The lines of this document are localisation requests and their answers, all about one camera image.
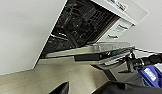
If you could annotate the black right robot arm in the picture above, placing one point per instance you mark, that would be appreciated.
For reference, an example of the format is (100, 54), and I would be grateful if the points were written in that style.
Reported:
(150, 60)

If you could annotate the white two-door base cabinet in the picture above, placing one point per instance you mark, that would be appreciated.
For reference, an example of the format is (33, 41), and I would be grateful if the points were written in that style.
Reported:
(20, 33)

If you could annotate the stainless steel dishwasher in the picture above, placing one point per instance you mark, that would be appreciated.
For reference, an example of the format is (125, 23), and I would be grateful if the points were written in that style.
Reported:
(87, 50)

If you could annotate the white kitchen drawer unit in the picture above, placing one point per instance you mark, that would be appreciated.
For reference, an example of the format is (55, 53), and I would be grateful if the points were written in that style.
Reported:
(125, 31)

